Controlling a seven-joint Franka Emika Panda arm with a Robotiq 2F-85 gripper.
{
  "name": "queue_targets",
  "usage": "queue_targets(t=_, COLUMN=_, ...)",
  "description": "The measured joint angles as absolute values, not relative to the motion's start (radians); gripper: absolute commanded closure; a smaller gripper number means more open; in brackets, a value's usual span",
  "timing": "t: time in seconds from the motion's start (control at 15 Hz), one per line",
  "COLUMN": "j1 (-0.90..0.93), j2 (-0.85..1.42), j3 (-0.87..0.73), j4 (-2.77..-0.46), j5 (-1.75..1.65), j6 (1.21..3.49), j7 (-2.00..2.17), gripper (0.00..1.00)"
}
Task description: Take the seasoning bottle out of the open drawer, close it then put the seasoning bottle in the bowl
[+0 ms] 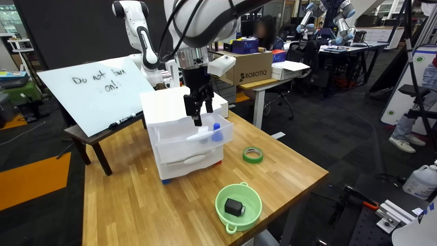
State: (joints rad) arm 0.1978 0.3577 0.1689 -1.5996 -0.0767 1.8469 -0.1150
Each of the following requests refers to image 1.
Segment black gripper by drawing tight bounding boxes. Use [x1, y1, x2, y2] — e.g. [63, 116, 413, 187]
[181, 66, 215, 127]

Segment white plastic drawer unit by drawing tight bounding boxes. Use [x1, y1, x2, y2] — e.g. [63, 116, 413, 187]
[140, 86, 235, 185]

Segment seasoning bottle with blue cap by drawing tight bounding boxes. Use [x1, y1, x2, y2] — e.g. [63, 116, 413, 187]
[211, 123, 224, 142]

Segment translucent white drawer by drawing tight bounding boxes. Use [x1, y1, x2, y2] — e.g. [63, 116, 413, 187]
[163, 145, 224, 173]
[155, 114, 235, 164]

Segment light green plastic bowl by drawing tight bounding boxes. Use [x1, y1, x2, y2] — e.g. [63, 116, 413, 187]
[215, 181, 263, 235]

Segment small white box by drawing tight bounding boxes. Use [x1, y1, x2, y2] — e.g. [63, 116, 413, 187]
[211, 92, 229, 119]

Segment wooden desk with white leg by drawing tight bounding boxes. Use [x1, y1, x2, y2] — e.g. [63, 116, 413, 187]
[237, 78, 291, 131]

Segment cardboard box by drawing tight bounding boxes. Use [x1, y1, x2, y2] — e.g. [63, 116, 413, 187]
[212, 50, 273, 86]

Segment green tape roll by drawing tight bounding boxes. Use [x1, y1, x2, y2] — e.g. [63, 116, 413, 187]
[242, 146, 264, 164]

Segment black marker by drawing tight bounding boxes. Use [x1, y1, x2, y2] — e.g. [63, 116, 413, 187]
[108, 112, 137, 130]

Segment small red and blue box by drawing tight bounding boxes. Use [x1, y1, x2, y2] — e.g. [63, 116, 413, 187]
[271, 49, 287, 63]

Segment flat white box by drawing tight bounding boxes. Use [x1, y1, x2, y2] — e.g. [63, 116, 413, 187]
[271, 60, 311, 81]

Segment person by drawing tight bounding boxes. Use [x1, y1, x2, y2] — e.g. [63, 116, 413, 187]
[388, 54, 437, 153]
[252, 15, 284, 52]

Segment whiteboard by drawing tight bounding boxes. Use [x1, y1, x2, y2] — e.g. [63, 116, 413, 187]
[37, 56, 155, 138]

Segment small black block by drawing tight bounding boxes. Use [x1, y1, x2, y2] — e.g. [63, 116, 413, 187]
[224, 198, 246, 217]

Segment black office chair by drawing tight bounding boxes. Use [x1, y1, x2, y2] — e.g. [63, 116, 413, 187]
[264, 40, 320, 121]

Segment dark wooden side table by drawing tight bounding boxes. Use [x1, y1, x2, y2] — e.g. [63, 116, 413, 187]
[64, 114, 147, 177]

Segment grey and blue robot arms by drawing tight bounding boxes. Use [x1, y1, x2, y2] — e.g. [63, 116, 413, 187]
[296, 0, 357, 46]

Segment green crate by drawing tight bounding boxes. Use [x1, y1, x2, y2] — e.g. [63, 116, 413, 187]
[0, 70, 44, 107]

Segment black and orange clamp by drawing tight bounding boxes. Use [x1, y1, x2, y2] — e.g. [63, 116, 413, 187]
[343, 184, 380, 211]

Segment white cart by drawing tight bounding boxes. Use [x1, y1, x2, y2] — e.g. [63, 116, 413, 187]
[7, 38, 35, 80]

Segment white panel with green dots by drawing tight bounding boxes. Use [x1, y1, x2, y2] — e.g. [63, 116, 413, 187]
[380, 44, 437, 136]

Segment stand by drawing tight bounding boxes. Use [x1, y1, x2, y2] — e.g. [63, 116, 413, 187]
[397, 0, 437, 140]

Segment white plastic jug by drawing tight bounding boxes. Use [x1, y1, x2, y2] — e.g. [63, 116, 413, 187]
[402, 160, 437, 201]

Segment white drawer handle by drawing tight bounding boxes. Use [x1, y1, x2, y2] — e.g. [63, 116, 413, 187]
[186, 132, 209, 142]
[183, 154, 207, 165]

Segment aluminium bracket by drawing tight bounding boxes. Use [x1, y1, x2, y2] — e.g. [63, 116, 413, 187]
[375, 200, 416, 235]

